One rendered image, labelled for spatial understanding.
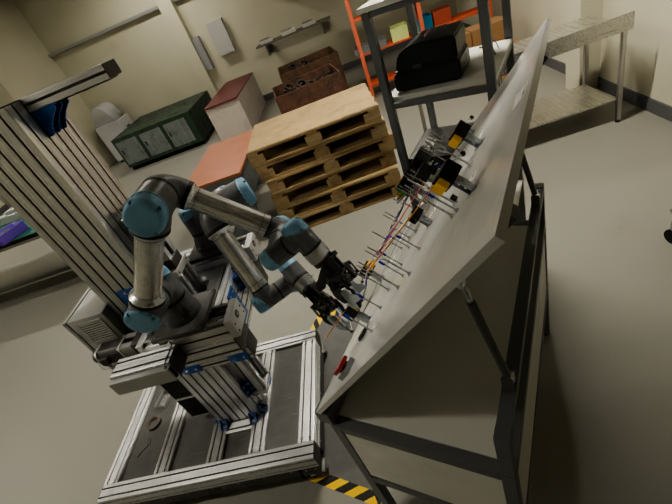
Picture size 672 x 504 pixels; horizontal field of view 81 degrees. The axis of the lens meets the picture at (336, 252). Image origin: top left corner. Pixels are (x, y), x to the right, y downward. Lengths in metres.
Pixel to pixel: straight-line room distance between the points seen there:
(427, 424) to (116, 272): 1.32
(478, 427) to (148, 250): 1.13
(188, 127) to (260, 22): 2.87
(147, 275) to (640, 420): 2.15
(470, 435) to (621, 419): 1.11
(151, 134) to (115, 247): 7.54
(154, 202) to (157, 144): 8.08
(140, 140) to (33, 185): 7.68
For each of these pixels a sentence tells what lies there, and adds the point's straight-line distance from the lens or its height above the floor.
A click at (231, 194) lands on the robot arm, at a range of 1.55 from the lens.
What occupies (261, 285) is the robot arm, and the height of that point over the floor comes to 1.19.
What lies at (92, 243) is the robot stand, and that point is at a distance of 1.78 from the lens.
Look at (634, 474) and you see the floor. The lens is 2.26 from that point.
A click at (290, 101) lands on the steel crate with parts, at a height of 0.63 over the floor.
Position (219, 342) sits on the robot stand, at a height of 1.02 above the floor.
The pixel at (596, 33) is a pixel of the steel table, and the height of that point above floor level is 0.87.
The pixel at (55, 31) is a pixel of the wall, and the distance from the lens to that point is 11.55.
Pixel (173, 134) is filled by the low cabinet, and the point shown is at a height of 0.40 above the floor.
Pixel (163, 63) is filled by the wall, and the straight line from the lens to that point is 10.73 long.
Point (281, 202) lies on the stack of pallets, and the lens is 4.00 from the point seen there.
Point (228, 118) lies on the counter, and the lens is 8.21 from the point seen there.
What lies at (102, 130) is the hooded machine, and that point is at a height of 0.81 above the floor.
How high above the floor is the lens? 2.04
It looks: 34 degrees down
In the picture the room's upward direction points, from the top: 24 degrees counter-clockwise
